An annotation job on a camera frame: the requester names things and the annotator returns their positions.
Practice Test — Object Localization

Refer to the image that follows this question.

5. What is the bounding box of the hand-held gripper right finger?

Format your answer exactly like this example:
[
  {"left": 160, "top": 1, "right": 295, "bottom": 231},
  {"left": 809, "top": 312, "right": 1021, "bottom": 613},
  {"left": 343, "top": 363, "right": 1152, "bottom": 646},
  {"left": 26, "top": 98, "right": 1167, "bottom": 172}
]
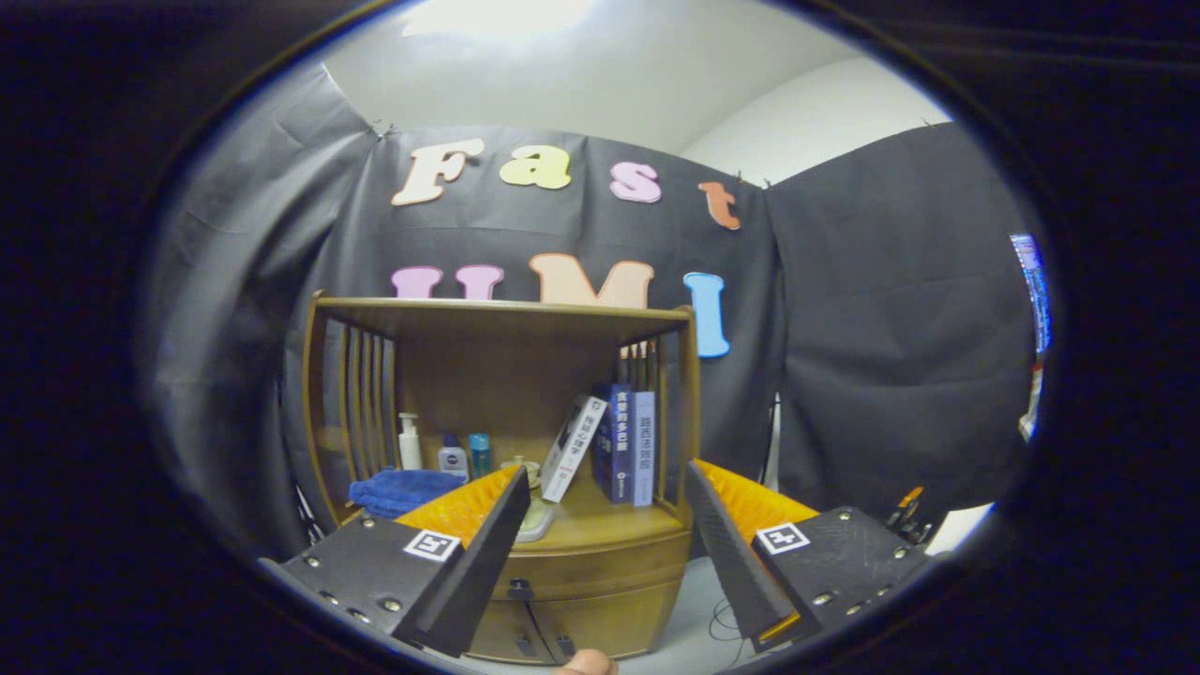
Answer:
[{"left": 683, "top": 458, "right": 934, "bottom": 654}]

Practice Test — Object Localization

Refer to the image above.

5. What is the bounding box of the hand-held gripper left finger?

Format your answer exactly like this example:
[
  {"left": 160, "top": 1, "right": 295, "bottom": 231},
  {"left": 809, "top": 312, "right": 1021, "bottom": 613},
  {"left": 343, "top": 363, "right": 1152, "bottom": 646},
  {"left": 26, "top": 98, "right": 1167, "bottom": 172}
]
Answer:
[{"left": 258, "top": 465, "right": 532, "bottom": 659}]

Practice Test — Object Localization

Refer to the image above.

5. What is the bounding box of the pale green slipper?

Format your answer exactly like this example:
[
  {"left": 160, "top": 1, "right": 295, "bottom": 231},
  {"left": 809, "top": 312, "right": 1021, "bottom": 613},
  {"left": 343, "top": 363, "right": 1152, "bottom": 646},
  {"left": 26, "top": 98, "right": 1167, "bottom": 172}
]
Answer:
[{"left": 514, "top": 497, "right": 557, "bottom": 544}]

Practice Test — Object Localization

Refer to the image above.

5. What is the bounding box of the wooden cabinet door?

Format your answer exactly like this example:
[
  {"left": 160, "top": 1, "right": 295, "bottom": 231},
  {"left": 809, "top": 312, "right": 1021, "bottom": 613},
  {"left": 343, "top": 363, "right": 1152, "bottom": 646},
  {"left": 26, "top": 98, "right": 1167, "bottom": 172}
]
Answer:
[
  {"left": 469, "top": 595, "right": 540, "bottom": 663},
  {"left": 530, "top": 579, "right": 683, "bottom": 660}
]

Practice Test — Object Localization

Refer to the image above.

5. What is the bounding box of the wooden countertop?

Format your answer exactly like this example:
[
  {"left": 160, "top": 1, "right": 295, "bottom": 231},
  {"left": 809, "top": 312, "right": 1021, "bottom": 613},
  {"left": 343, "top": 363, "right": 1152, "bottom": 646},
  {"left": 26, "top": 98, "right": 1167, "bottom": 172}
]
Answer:
[{"left": 337, "top": 469, "right": 690, "bottom": 554}]

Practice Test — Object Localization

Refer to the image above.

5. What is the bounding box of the wooden cabinet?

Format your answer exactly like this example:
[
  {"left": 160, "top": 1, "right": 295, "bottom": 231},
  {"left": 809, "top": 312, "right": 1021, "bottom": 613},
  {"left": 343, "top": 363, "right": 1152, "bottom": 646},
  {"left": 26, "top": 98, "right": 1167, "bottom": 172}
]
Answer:
[{"left": 302, "top": 292, "right": 702, "bottom": 665}]

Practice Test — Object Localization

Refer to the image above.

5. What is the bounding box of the blue towel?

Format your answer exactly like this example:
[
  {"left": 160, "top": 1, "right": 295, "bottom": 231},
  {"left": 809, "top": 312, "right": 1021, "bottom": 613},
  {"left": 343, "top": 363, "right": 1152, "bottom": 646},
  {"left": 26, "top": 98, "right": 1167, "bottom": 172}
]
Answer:
[{"left": 349, "top": 468, "right": 468, "bottom": 519}]

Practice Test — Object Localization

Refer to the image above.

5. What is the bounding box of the white pump bottle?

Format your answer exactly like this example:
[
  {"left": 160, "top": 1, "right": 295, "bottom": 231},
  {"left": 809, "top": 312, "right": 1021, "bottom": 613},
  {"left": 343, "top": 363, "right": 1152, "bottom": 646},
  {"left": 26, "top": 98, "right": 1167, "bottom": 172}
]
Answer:
[{"left": 397, "top": 412, "right": 424, "bottom": 472}]

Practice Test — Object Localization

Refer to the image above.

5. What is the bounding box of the pale grey book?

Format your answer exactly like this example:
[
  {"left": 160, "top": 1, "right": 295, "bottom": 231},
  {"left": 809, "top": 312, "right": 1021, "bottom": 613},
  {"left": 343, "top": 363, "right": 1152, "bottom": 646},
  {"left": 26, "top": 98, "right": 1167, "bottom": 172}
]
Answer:
[{"left": 631, "top": 391, "right": 657, "bottom": 508}]

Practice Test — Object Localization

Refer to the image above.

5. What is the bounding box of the white book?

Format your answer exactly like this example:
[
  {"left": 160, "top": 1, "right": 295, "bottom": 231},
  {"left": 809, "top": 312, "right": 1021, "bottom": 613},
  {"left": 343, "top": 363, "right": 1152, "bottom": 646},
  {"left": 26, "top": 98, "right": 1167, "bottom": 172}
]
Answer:
[{"left": 541, "top": 395, "right": 608, "bottom": 504}]

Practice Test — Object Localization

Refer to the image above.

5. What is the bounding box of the dark blue book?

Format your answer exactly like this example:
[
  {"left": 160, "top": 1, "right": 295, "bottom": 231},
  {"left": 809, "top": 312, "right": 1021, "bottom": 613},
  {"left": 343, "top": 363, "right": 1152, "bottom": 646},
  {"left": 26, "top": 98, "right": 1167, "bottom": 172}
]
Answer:
[{"left": 591, "top": 382, "right": 634, "bottom": 504}]

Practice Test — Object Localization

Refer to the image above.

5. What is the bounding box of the orange and black clamp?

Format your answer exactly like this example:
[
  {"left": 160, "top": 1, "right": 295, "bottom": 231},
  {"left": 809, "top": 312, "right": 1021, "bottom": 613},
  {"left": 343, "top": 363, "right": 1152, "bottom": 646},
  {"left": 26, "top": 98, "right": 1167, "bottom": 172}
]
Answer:
[{"left": 886, "top": 486, "right": 934, "bottom": 545}]

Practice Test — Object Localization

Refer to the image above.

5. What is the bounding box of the black backdrop cloth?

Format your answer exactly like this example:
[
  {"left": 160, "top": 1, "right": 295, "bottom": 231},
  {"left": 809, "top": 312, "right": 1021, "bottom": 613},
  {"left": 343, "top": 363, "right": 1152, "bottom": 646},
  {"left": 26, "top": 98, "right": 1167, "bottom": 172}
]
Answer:
[{"left": 141, "top": 66, "right": 1046, "bottom": 554}]

